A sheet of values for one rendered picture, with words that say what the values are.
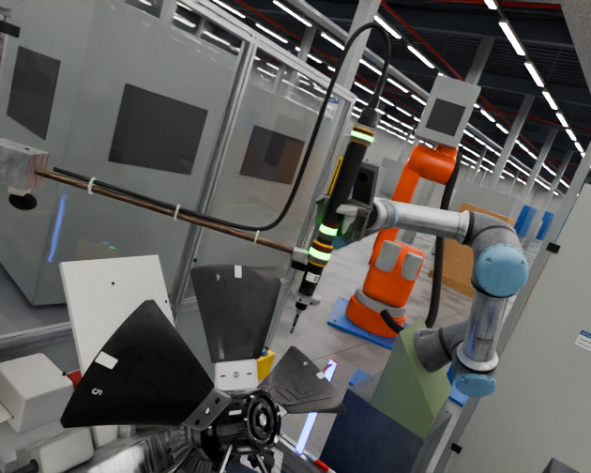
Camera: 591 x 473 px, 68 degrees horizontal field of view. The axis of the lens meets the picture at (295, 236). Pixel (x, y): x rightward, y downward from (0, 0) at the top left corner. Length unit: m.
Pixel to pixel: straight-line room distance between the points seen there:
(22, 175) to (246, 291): 0.51
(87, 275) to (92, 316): 0.09
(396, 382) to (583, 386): 1.36
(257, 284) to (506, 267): 0.60
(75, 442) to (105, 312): 0.29
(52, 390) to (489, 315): 1.15
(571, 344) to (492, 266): 1.55
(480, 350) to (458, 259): 7.61
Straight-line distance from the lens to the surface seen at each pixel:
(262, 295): 1.05
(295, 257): 0.88
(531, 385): 2.72
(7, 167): 0.97
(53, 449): 0.90
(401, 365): 1.52
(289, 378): 1.16
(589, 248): 2.59
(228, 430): 0.92
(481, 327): 1.31
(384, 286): 4.80
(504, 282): 1.18
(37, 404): 1.33
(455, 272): 8.98
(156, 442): 0.97
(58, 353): 1.57
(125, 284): 1.11
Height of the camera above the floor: 1.77
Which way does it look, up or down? 13 degrees down
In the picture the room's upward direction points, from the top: 19 degrees clockwise
